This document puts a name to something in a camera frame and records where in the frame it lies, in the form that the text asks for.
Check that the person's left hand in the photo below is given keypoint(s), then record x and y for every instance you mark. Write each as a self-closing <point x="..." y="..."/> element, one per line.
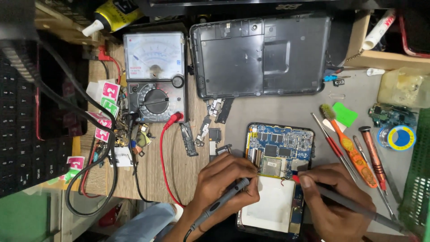
<point x="218" y="181"/>

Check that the person's right hand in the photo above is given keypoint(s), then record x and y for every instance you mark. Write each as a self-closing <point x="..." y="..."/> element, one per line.
<point x="339" y="208"/>

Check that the grey black-tipped test probe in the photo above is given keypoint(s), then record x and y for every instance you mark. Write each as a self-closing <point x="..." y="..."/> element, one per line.
<point x="218" y="204"/>

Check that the grey red-tipped test probe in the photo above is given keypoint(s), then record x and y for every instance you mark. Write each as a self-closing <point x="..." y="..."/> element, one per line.
<point x="386" y="220"/>

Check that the black speaker module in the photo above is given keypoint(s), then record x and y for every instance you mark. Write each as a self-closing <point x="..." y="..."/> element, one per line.
<point x="215" y="136"/>

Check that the silver flex connector part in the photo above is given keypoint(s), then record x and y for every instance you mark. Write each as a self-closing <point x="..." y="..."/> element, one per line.
<point x="203" y="131"/>

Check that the orange toothbrush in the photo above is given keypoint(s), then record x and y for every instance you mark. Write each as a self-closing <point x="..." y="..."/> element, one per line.
<point x="352" y="154"/>

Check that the metal tweezers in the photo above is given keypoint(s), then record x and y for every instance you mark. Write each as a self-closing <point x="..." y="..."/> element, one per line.
<point x="364" y="158"/>

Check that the copper-coloured screwdriver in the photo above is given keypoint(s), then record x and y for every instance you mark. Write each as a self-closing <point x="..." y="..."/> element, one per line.
<point x="373" y="158"/>

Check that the black plastic strip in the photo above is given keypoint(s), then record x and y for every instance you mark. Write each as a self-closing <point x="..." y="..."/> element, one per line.
<point x="224" y="110"/>

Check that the opened tablet with circuit board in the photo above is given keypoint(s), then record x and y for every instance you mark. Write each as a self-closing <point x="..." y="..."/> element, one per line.
<point x="282" y="144"/>

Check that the white and black board part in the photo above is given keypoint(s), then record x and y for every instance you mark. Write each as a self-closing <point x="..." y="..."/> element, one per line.
<point x="215" y="107"/>

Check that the white plastic pick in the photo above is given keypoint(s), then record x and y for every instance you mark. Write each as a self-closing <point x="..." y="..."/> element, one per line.
<point x="338" y="127"/>

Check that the person's leg in jeans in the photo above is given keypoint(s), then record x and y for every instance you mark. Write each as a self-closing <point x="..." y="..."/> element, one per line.
<point x="144" y="223"/>

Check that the green plastic basket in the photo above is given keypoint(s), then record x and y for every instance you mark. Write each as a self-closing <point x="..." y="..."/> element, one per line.
<point x="418" y="174"/>

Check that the green plastic pick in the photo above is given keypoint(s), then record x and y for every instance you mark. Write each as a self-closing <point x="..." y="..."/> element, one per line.
<point x="344" y="115"/>

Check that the heap of small electronic parts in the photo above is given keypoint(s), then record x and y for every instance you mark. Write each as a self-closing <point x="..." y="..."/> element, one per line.
<point x="134" y="134"/>

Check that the white barcode label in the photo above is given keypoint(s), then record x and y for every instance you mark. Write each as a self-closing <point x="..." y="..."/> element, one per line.
<point x="121" y="157"/>

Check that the green circuit board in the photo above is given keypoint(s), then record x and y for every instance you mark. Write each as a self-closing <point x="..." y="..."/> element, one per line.
<point x="391" y="114"/>

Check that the metal ejector pin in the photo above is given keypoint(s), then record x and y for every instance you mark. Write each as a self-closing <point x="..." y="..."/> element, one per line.
<point x="336" y="96"/>

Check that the small metal part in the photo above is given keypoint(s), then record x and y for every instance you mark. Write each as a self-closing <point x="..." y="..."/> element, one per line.
<point x="339" y="82"/>

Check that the black tablet back cover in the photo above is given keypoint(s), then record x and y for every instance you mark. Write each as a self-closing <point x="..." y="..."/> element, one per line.
<point x="242" y="57"/>

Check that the pink wipe packet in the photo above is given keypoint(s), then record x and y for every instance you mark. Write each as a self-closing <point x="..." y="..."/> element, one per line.
<point x="111" y="92"/>
<point x="100" y="129"/>
<point x="75" y="164"/>

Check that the green wipe packet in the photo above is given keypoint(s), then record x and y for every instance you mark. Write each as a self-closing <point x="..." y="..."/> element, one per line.
<point x="109" y="107"/>

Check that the analog multimeter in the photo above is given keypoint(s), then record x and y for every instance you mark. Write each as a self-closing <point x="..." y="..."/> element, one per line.
<point x="154" y="60"/>

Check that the clear plastic container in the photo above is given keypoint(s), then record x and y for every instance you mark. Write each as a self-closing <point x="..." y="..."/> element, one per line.
<point x="403" y="87"/>

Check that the white plastic cap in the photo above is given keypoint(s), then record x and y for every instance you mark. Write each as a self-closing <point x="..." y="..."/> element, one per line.
<point x="374" y="71"/>

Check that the cardboard box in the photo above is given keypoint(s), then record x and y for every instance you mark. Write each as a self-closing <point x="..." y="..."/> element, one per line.
<point x="379" y="58"/>

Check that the red-rimmed black tablet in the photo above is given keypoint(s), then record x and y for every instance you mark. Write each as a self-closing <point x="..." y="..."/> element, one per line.
<point x="57" y="100"/>

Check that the white tube with red print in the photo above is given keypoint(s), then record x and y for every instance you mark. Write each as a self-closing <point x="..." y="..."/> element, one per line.
<point x="378" y="32"/>

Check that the black monitor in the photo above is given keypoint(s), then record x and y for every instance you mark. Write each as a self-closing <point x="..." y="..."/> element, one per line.
<point x="268" y="5"/>

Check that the yellow glue bottle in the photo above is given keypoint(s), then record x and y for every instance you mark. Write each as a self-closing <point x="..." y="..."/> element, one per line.
<point x="114" y="15"/>

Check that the black keyboard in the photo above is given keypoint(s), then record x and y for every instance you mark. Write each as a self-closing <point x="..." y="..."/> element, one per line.
<point x="20" y="134"/>

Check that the wooden shelf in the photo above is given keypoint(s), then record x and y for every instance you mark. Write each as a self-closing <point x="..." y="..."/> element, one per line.
<point x="67" y="20"/>

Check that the black plastic bracket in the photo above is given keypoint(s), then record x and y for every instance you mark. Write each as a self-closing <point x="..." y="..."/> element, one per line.
<point x="188" y="139"/>

